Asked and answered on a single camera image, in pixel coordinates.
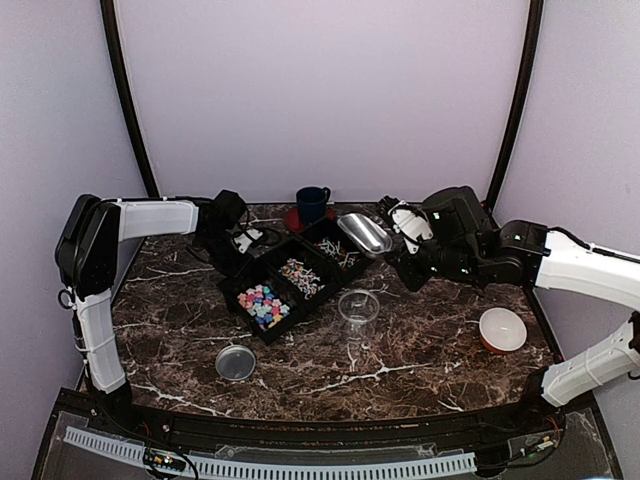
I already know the round metal lid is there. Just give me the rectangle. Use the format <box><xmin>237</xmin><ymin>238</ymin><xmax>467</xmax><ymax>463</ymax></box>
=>
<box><xmin>215</xmin><ymin>345</ymin><xmax>257</xmax><ymax>381</ymax></box>

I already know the orange white bowl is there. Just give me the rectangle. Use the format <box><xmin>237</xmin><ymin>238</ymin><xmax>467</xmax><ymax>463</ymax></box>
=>
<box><xmin>479</xmin><ymin>307</ymin><xmax>527</xmax><ymax>354</ymax></box>

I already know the right black frame post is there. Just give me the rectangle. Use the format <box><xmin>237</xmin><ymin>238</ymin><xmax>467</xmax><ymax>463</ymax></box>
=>
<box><xmin>484</xmin><ymin>0</ymin><xmax>544</xmax><ymax>214</ymax></box>

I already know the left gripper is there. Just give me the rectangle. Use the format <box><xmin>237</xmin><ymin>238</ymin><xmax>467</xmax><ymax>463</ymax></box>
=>
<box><xmin>196</xmin><ymin>230</ymin><xmax>255</xmax><ymax>285</ymax></box>

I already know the white slotted cable duct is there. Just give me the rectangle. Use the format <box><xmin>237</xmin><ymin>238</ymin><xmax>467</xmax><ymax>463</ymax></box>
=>
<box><xmin>63</xmin><ymin>426</ymin><xmax>477</xmax><ymax>479</ymax></box>

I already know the red saucer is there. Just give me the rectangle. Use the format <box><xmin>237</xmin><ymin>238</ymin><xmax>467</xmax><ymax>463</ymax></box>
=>
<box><xmin>283</xmin><ymin>206</ymin><xmax>337</xmax><ymax>233</ymax></box>

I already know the black three-compartment candy bin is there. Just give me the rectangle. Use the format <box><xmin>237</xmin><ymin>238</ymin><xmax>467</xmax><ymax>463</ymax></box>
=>
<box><xmin>218</xmin><ymin>217</ymin><xmax>373</xmax><ymax>345</ymax></box>

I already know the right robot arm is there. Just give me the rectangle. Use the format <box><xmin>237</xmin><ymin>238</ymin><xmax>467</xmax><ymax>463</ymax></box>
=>
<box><xmin>379</xmin><ymin>186</ymin><xmax>639</xmax><ymax>434</ymax></box>

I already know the black front rail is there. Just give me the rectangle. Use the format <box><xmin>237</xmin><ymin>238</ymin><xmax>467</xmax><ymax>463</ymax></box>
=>
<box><xmin>115</xmin><ymin>403</ymin><xmax>566</xmax><ymax>449</ymax></box>

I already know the metal scoop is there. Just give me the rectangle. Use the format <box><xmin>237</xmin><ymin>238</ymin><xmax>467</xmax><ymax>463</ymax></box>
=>
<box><xmin>337</xmin><ymin>213</ymin><xmax>393</xmax><ymax>258</ymax></box>

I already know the left black frame post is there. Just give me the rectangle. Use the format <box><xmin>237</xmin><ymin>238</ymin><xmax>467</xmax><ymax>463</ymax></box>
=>
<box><xmin>99</xmin><ymin>0</ymin><xmax>161</xmax><ymax>199</ymax></box>

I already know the dark blue mug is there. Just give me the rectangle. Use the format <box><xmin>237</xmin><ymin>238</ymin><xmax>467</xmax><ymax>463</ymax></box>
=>
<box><xmin>296</xmin><ymin>186</ymin><xmax>331</xmax><ymax>225</ymax></box>

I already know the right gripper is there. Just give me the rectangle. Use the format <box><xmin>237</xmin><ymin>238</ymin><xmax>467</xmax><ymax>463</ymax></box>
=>
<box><xmin>385</xmin><ymin>237</ymin><xmax>484</xmax><ymax>292</ymax></box>

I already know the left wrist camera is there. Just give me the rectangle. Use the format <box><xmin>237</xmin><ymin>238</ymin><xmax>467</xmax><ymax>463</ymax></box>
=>
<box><xmin>232</xmin><ymin>228</ymin><xmax>263</xmax><ymax>254</ymax></box>

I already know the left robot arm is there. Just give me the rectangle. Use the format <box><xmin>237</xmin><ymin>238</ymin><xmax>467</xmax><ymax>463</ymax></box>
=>
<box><xmin>54</xmin><ymin>190</ymin><xmax>264</xmax><ymax>436</ymax></box>

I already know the clear plastic cup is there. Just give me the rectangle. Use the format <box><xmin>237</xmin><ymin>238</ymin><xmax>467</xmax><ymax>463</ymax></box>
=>
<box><xmin>337</xmin><ymin>289</ymin><xmax>380</xmax><ymax>341</ymax></box>

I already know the black frame post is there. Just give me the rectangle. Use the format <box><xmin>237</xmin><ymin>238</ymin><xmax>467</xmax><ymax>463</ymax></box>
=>
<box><xmin>99</xmin><ymin>0</ymin><xmax>161</xmax><ymax>199</ymax></box>
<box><xmin>484</xmin><ymin>0</ymin><xmax>544</xmax><ymax>214</ymax></box>

